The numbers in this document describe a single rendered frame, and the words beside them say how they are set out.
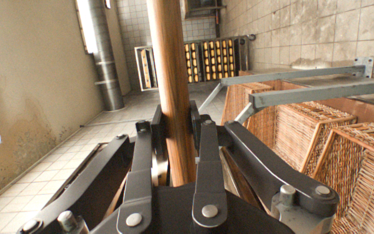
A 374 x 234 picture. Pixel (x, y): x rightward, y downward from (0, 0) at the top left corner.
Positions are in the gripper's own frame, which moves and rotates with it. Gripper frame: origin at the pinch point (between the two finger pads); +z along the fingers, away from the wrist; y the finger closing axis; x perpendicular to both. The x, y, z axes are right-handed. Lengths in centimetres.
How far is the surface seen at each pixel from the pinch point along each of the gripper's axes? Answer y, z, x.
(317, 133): 46, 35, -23
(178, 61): 0.9, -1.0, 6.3
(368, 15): 119, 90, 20
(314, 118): 46, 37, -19
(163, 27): -0.1, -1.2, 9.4
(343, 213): 58, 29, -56
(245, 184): 32, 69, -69
